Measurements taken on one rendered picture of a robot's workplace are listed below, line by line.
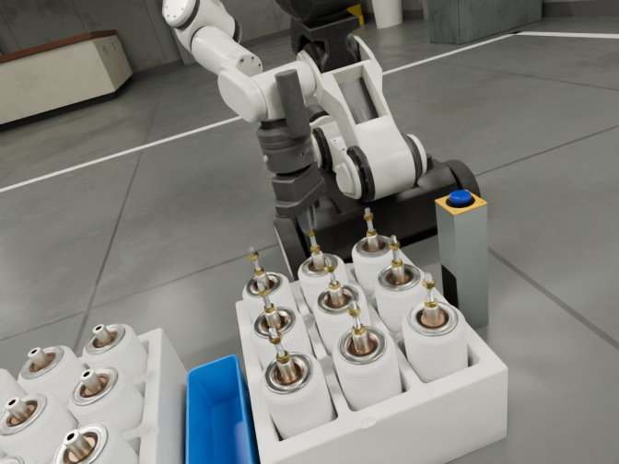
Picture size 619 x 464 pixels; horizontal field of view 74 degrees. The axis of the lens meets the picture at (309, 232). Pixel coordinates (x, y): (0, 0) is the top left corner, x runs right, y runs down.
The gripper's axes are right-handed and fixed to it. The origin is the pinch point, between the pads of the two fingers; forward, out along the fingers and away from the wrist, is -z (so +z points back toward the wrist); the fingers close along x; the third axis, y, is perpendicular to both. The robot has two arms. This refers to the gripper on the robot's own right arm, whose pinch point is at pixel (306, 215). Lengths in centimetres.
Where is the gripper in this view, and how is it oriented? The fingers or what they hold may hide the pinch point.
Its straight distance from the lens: 77.0
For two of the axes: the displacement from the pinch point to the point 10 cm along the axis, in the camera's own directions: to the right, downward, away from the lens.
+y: -8.2, -1.1, 5.6
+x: 5.2, -5.4, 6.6
